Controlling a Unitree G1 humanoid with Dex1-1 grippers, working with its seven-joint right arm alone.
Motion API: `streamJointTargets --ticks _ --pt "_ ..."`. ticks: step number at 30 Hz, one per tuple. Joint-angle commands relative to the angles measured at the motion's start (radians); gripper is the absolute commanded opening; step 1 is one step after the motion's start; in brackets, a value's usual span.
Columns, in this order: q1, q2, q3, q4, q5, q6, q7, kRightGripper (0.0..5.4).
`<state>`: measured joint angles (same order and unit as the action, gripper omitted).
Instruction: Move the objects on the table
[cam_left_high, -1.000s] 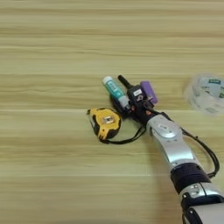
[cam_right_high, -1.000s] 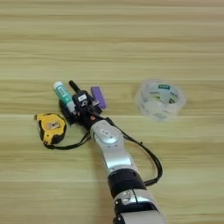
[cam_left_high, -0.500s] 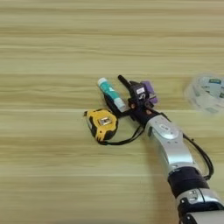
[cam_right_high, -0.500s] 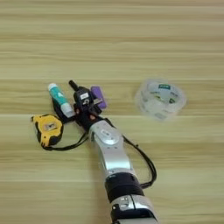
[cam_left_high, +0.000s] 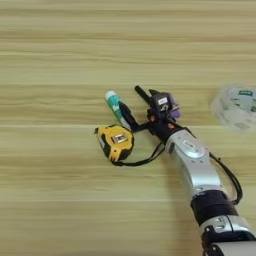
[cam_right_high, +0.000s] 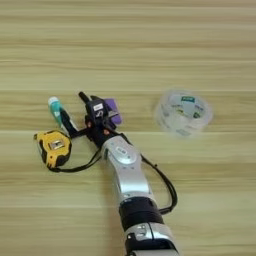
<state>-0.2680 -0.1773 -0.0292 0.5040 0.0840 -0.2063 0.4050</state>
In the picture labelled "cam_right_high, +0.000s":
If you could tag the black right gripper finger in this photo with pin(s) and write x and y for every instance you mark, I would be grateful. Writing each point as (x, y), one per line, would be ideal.
(113, 115)
(68, 122)

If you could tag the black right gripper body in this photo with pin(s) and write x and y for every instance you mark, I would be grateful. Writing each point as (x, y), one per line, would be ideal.
(98, 133)

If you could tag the teal white glue stick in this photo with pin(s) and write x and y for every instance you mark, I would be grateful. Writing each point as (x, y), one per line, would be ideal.
(55, 108)

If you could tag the clear tape roll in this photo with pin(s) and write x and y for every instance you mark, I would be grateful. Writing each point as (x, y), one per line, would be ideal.
(183, 113)

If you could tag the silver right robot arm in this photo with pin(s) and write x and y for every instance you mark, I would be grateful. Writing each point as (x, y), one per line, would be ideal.
(130, 176)

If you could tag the purple eraser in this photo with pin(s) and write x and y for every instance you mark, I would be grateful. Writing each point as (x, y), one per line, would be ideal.
(114, 104)

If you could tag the black box with white label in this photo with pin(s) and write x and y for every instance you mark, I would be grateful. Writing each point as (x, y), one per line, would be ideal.
(96, 110)

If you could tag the yellow black tape measure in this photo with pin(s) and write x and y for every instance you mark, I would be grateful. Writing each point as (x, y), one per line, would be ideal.
(53, 146)

